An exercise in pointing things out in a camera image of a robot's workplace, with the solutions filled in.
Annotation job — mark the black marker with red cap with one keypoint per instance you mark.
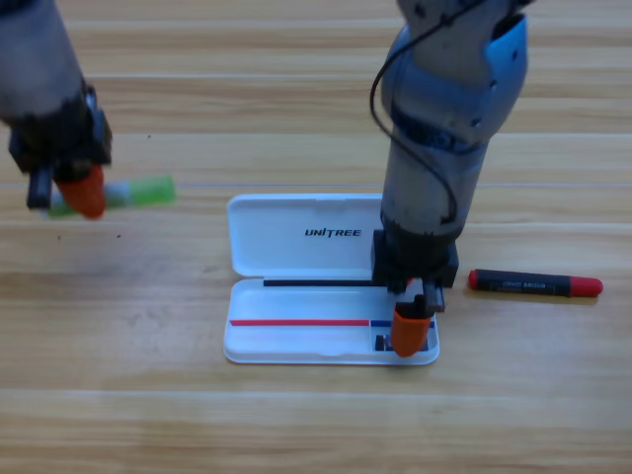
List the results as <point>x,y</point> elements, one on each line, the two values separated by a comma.
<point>533,283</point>

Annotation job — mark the white Unitree pencil case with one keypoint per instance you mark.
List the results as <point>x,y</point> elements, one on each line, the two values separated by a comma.
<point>296,257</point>

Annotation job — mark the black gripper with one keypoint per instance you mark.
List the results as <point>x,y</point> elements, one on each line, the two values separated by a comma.
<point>415,261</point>
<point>64,143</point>

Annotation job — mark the green and white pen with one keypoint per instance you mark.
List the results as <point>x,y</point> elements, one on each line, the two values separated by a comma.
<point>153,192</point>

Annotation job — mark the dark blue eraser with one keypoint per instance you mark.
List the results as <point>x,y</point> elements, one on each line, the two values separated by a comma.
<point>381,343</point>

